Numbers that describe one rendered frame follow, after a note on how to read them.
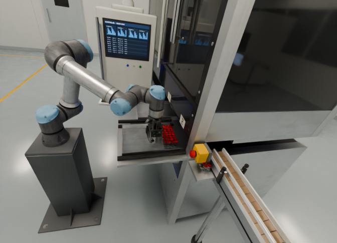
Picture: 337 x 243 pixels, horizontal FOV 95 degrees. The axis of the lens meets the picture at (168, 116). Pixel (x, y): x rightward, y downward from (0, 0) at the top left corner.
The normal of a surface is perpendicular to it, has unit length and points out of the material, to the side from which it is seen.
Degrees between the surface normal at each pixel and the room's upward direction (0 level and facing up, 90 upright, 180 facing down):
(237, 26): 90
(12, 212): 0
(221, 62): 90
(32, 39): 90
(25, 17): 90
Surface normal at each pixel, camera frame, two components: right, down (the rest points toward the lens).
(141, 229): 0.14, -0.82
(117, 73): 0.11, 0.56
